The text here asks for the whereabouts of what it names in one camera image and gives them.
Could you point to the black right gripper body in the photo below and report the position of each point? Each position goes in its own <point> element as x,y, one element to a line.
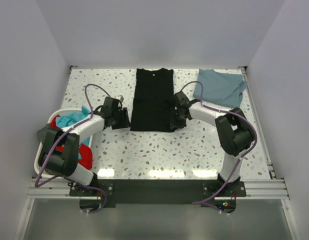
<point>176,119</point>

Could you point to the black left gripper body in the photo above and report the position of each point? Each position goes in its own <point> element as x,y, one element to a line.
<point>121,119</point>

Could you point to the black t-shirt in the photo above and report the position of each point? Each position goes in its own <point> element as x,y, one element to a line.
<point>153,101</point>

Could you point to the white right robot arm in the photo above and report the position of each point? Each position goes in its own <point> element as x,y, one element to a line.
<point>235,133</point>

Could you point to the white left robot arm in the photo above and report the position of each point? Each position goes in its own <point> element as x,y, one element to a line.
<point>59,154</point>

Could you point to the folded grey-blue t-shirt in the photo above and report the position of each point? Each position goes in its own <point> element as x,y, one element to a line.
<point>224,89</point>

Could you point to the red t-shirt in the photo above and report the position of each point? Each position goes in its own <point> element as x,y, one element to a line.
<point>88,165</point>

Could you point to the turquoise t-shirt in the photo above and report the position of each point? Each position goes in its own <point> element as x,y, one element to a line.
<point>66,120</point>

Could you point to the white laundry basket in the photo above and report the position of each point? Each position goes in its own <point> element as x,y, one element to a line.
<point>64,111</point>

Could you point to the dark grey t-shirt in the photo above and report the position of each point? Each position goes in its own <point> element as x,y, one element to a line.
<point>43,133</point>

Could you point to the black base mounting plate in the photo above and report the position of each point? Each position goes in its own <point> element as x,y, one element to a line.
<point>144,191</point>

